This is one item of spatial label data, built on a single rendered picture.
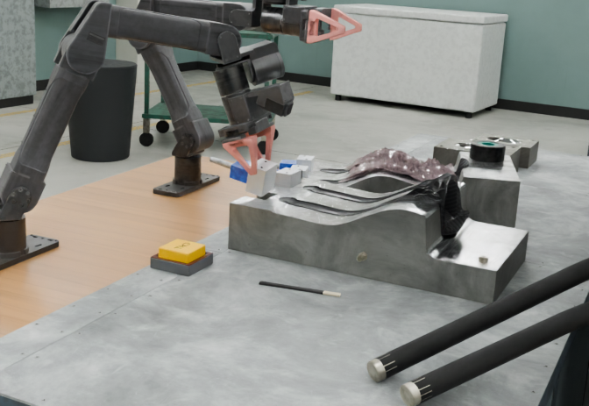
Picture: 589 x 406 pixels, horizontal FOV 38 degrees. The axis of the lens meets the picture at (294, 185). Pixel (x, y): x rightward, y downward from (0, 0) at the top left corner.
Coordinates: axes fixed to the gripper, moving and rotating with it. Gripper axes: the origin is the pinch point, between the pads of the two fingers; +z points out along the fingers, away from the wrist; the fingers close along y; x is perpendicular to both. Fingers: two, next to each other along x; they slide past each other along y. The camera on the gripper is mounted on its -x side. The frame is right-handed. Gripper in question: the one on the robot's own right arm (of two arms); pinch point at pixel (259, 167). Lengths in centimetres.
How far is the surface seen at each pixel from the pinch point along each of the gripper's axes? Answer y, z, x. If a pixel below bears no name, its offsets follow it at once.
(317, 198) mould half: 5.8, 9.6, -6.9
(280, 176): 9.0, 4.6, 1.5
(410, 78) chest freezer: 637, 67, 211
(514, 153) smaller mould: 84, 26, -24
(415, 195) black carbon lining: -1.1, 10.4, -29.6
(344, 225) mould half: -7.8, 11.9, -18.1
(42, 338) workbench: -56, 7, 7
